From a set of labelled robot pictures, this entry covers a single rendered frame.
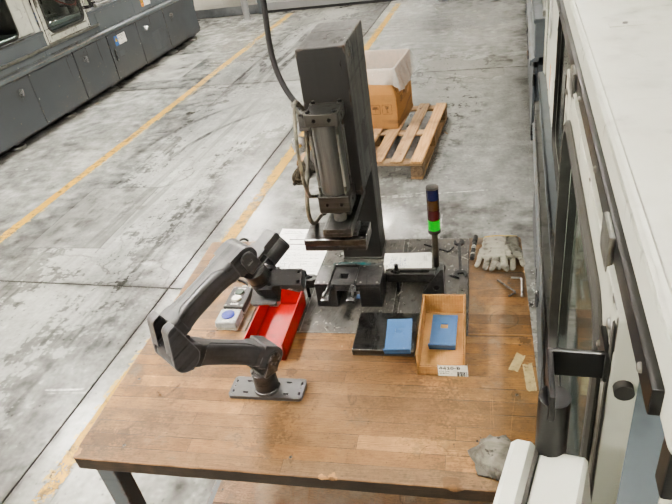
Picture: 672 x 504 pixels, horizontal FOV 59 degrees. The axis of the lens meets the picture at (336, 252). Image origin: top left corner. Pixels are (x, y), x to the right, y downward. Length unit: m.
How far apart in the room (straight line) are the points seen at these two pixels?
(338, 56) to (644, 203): 1.02
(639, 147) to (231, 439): 1.12
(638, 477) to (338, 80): 1.11
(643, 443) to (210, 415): 0.99
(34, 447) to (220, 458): 1.77
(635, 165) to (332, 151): 0.94
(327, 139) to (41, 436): 2.17
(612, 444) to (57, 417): 2.80
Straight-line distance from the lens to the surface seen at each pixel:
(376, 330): 1.70
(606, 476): 0.84
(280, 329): 1.79
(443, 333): 1.69
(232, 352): 1.44
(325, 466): 1.43
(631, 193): 0.72
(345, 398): 1.55
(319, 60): 1.58
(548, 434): 0.69
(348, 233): 1.66
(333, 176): 1.60
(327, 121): 1.54
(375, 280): 1.77
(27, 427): 3.31
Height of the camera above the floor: 2.02
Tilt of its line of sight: 33 degrees down
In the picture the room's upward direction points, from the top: 9 degrees counter-clockwise
